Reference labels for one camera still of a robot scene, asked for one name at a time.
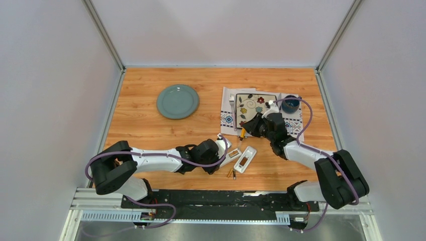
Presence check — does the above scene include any short white remote control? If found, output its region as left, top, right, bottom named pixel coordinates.
left=234, top=146, right=257, bottom=174

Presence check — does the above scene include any silver fork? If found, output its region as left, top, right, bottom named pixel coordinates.
left=229, top=93, right=237, bottom=132

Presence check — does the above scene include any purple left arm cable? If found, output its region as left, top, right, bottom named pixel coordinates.
left=84, top=135, right=229, bottom=182

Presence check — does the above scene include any long white remote control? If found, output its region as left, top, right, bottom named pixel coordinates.
left=220, top=149, right=242, bottom=168

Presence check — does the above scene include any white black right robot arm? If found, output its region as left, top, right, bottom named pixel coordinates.
left=242, top=113, right=370, bottom=210

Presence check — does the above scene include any teal round plate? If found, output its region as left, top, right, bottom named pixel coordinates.
left=156, top=84, right=200, bottom=119

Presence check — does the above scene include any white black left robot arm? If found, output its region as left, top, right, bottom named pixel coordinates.
left=85, top=135, right=231, bottom=208

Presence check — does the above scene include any white patterned placemat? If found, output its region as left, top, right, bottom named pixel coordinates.
left=220, top=87, right=289, bottom=136

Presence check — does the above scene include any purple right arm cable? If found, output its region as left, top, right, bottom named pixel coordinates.
left=273, top=96, right=360, bottom=206

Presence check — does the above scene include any floral square ceramic plate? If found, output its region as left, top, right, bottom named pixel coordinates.
left=236, top=93, right=277, bottom=129

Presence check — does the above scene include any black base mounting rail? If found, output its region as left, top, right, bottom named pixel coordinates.
left=141, top=189, right=320, bottom=228

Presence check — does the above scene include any yellow handled screwdriver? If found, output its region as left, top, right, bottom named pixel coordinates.
left=237, top=128, right=246, bottom=150

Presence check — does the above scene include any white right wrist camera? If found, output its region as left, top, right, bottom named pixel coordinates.
left=262, top=100, right=280, bottom=118

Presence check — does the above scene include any aluminium frame rail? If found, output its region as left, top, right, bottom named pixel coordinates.
left=70, top=188, right=123, bottom=211

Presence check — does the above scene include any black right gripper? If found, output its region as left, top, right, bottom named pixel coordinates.
left=242, top=112, right=274, bottom=143

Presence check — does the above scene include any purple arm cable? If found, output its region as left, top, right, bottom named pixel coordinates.
left=273, top=96, right=360, bottom=206
left=84, top=135, right=229, bottom=182

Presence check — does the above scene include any dark blue mug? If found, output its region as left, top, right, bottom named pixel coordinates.
left=281, top=95, right=301, bottom=114

